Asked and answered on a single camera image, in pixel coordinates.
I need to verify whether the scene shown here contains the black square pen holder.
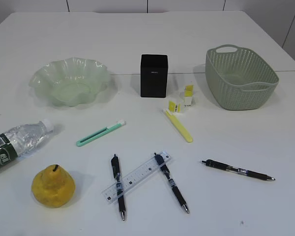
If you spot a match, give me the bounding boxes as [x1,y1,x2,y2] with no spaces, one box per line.
[140,54,168,98]

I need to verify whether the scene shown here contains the black pen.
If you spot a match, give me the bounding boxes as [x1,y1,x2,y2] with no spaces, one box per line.
[154,153,190,213]
[202,159,275,181]
[111,154,126,221]

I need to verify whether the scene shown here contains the black pen right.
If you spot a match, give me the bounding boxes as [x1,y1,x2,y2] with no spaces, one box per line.
[202,159,275,181]

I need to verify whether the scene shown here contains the transparent plastic ruler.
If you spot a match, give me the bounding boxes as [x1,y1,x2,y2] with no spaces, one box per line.
[102,151,172,204]

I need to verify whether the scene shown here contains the yellow utility knife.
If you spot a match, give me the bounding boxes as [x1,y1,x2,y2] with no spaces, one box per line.
[163,109,193,143]

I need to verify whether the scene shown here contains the black pen middle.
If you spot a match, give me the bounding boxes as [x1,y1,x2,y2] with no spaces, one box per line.
[154,153,190,213]

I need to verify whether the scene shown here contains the green wavy glass plate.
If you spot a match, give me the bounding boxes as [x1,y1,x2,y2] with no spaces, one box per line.
[29,57,111,107]

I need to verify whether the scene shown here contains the yellow pear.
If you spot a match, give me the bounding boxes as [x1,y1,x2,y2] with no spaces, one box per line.
[31,164,76,208]

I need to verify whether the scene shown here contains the green woven plastic basket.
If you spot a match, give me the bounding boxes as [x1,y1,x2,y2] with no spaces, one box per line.
[206,45,279,111]

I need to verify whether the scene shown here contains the clear water bottle green label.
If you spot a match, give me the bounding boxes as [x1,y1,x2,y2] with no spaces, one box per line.
[0,119,54,169]

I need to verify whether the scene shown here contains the green utility knife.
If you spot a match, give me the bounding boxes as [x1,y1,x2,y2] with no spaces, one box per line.
[76,120,126,147]

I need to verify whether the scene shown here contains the black pen left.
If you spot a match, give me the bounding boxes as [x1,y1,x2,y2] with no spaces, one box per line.
[111,154,126,221]

